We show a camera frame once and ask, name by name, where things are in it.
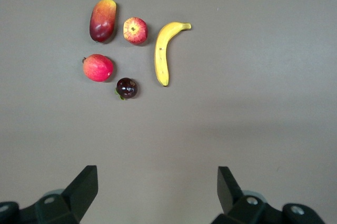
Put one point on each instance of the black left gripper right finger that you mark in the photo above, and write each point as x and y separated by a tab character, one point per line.
231	200

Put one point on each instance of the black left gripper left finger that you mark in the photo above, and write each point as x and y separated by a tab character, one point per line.
79	195

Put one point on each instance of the yellow banana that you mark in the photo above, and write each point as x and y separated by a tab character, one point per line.
161	55

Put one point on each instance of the red yellow apple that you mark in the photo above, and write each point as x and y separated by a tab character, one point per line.
135	31

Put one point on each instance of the red round apple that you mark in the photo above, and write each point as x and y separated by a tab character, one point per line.
98	68

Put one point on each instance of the dark purple plum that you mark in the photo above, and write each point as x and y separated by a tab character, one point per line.
127	88

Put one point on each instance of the red yellow mango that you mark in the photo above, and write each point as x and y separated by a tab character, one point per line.
102	21

